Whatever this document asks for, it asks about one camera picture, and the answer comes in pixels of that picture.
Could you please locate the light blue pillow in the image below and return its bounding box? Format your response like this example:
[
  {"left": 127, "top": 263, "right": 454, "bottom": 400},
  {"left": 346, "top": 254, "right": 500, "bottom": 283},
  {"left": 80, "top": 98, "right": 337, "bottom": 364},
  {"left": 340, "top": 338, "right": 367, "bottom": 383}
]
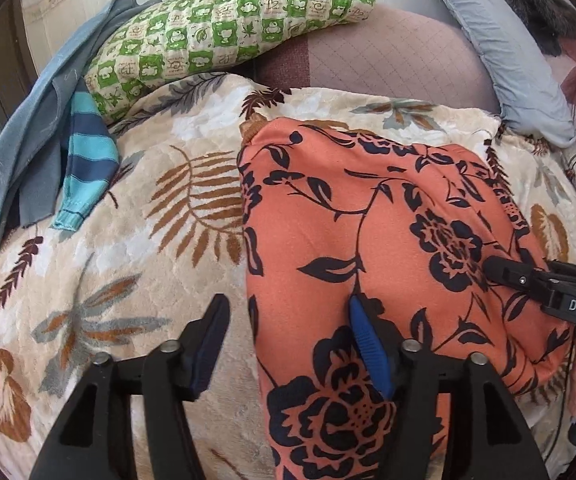
[{"left": 441, "top": 0, "right": 576, "bottom": 148}]

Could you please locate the green checkered pillow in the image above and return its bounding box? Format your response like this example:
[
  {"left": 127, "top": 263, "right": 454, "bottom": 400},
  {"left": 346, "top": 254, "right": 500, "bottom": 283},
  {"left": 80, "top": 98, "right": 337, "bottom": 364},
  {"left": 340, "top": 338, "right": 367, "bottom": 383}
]
[{"left": 85, "top": 0, "right": 376, "bottom": 124}]

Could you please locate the grey-blue garment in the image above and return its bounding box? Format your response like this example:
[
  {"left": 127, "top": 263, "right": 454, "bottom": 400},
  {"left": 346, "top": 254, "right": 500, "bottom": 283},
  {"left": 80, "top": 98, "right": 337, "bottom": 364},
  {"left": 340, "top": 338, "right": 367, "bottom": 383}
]
[{"left": 0, "top": 0, "right": 156, "bottom": 245}]

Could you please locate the dark furry item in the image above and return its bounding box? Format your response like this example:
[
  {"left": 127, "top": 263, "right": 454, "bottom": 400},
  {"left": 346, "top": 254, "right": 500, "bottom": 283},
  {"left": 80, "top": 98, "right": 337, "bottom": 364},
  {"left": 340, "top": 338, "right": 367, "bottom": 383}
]
[{"left": 505, "top": 0, "right": 576, "bottom": 58}]

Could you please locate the blue striped knit sleeve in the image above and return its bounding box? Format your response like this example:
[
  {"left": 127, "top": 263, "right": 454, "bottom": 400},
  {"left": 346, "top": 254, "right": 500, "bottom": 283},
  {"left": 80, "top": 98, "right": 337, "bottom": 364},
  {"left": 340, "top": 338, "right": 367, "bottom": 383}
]
[{"left": 51, "top": 80, "right": 120, "bottom": 232}]

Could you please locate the cream leaf-pattern fleece blanket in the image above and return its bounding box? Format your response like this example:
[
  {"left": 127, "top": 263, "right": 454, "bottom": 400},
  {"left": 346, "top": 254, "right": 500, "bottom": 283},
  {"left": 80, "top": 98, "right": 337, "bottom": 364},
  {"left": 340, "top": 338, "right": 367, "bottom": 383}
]
[{"left": 0, "top": 74, "right": 576, "bottom": 479}]

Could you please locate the orange floral garment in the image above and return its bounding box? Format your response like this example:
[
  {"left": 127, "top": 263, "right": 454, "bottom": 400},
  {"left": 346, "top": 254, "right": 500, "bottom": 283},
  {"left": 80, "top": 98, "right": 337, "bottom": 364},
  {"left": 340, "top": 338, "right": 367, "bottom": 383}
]
[{"left": 238, "top": 118, "right": 571, "bottom": 479}]

